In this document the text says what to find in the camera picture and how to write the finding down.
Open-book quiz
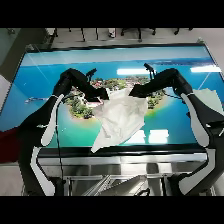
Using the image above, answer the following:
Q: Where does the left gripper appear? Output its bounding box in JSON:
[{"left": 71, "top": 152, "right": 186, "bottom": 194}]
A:
[{"left": 92, "top": 86, "right": 111, "bottom": 103}]

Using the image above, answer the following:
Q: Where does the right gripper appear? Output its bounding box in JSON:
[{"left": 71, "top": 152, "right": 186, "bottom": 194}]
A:
[{"left": 128, "top": 84, "right": 150, "bottom": 99}]

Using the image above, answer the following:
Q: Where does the white shirt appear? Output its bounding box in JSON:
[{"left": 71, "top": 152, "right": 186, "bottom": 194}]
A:
[{"left": 90, "top": 87, "right": 150, "bottom": 154}]

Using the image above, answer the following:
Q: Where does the black office chair base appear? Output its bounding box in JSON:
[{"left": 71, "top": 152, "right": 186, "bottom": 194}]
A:
[{"left": 120, "top": 27, "right": 158, "bottom": 42}]

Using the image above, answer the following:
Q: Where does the red garment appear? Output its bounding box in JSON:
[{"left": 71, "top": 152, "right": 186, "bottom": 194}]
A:
[{"left": 0, "top": 127, "right": 23, "bottom": 165}]

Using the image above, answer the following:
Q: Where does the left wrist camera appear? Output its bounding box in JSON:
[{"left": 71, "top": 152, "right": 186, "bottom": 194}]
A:
[{"left": 85, "top": 67, "right": 99, "bottom": 83}]

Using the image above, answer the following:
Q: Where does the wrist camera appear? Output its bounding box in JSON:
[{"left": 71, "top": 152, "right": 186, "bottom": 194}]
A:
[
  {"left": 143, "top": 62, "right": 157, "bottom": 81},
  {"left": 85, "top": 67, "right": 99, "bottom": 83}
]

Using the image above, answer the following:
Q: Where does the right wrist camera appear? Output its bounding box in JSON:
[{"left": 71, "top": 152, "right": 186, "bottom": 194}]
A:
[{"left": 143, "top": 62, "right": 157, "bottom": 81}]

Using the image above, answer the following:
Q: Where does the silver frame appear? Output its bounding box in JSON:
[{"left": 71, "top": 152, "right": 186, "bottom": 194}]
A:
[{"left": 35, "top": 152, "right": 215, "bottom": 197}]

